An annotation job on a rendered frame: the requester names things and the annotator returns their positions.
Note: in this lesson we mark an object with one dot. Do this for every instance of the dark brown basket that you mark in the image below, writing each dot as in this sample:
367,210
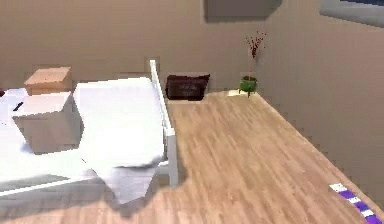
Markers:
186,87

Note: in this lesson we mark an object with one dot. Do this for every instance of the green pot red plant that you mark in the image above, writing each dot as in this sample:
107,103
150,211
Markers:
249,83

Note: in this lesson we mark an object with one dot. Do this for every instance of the white bed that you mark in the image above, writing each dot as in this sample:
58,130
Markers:
120,120

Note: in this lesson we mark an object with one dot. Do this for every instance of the light wooden nightstand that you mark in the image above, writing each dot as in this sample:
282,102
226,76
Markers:
50,80

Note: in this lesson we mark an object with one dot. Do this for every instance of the white pillow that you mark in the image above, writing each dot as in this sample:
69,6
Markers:
46,123

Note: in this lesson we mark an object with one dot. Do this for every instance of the small black remote control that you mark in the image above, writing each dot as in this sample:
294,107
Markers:
18,106

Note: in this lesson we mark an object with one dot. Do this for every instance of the purple white striped cloth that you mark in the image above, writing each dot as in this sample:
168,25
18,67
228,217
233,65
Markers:
358,203

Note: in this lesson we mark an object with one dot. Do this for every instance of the grey framed wall picture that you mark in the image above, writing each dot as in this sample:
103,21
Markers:
240,8

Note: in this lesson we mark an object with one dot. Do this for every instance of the blue grey wall picture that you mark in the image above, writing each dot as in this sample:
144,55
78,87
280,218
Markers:
353,11

